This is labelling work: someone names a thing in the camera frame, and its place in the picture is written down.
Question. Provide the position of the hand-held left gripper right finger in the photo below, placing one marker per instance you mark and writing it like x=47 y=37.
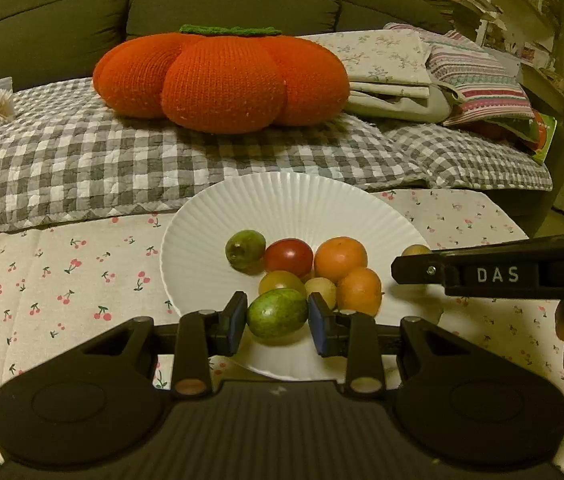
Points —
x=316 y=322

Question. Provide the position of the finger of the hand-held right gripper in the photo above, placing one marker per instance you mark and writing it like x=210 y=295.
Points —
x=414 y=270

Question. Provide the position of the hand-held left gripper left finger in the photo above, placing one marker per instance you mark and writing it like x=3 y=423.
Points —
x=236 y=325

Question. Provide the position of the small olive tomato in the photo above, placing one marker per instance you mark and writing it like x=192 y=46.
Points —
x=416 y=250

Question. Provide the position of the pale yellow tomato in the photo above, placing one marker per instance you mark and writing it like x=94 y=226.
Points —
x=322 y=291

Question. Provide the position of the green tomato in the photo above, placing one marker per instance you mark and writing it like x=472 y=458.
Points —
x=277 y=316
x=245 y=248

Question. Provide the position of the olive yellow tomato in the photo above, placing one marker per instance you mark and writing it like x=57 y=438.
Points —
x=279 y=283

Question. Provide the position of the large orange tomato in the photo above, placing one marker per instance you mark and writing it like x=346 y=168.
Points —
x=340 y=259

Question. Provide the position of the red tomato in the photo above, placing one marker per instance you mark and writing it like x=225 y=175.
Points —
x=288 y=257

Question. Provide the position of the white ribbed plate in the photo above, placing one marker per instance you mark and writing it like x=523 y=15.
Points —
x=282 y=205

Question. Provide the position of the green printed packet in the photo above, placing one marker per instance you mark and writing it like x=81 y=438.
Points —
x=542 y=135

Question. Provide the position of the cherry print tablecloth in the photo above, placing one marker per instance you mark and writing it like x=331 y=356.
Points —
x=61 y=285

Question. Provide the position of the striped pillow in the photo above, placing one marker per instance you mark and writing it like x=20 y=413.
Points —
x=477 y=80

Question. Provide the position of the folded floral cloth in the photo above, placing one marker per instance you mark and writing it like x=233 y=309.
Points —
x=387 y=60

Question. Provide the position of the grey checked blanket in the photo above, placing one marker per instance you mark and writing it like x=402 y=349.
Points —
x=86 y=160

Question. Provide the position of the orange knitted persimmon cushion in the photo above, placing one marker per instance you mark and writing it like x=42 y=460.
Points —
x=221 y=80

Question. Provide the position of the wooden bookshelf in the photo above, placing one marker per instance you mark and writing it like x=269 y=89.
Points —
x=532 y=5

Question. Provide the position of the stack of papers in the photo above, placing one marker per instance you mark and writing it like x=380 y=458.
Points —
x=457 y=2

